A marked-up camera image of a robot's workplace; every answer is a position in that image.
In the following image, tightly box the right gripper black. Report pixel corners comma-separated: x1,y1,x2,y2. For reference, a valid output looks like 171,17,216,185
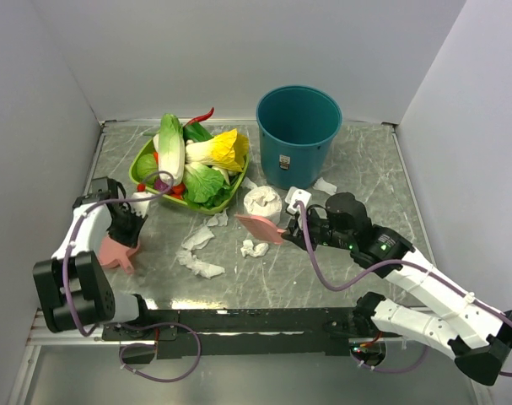
281,206,354,253

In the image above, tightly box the pink dustpan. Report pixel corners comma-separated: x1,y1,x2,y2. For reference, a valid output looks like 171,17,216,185
98,235,140,274

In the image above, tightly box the pink hand brush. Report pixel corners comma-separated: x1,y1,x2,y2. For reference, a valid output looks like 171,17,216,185
235,214,285,245

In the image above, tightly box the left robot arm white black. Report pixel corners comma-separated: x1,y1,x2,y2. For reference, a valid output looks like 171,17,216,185
33,177,153,339

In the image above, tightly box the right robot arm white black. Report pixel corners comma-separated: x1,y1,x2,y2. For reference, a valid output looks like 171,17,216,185
283,187,512,386

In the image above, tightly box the white tissue roll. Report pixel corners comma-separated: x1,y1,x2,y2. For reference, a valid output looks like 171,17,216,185
243,186,283,224

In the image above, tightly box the paper scrap right side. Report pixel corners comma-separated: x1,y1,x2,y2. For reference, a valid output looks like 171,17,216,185
240,240,269,258

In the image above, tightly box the paper scrap near bucket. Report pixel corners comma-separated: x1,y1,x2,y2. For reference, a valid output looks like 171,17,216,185
313,177,337,196

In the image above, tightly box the purple onion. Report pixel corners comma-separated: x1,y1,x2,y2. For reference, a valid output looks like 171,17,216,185
154,177,170,193

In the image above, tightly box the red tomato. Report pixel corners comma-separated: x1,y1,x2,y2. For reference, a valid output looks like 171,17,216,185
170,183,186,200

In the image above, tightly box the round green cabbage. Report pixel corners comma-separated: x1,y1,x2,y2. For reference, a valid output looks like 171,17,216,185
136,153,159,184

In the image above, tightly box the paper scrap centre lower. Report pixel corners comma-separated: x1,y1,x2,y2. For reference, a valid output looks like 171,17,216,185
175,250,225,279

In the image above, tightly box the paper scrap behind roll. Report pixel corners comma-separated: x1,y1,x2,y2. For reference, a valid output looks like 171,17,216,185
240,177,258,191

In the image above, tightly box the paper scrap centre upper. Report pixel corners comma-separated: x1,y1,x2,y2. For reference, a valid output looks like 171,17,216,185
181,225,215,251

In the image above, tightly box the green leafy bok choy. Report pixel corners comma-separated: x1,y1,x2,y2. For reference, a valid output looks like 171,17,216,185
182,163,231,209

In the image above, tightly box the green vegetable basket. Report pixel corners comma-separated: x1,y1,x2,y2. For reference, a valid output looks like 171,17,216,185
129,140,250,215

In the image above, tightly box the green white napa cabbage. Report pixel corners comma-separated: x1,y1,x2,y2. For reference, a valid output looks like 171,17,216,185
154,113,185,186

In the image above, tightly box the yellow white cabbage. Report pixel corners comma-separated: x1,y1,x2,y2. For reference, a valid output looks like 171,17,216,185
185,128,249,172

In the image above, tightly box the teal plastic bucket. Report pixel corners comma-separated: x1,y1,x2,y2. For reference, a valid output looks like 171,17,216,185
256,85,342,189

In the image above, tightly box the dark green pepper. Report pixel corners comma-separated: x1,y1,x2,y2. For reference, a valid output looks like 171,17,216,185
183,122,213,143

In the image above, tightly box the red chili pepper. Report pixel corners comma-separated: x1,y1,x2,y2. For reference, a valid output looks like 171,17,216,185
185,107,214,127

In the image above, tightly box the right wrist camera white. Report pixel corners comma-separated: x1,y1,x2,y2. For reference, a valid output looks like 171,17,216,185
285,186,312,215

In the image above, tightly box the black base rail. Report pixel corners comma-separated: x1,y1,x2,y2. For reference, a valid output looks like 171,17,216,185
102,307,379,359

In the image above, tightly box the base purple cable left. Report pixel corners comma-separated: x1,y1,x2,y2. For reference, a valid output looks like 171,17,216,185
119,322,203,384

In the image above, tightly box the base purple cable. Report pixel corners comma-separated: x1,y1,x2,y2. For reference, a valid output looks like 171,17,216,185
119,322,203,384
351,343,429,375

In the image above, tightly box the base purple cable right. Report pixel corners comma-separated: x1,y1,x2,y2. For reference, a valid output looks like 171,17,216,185
351,343,429,375

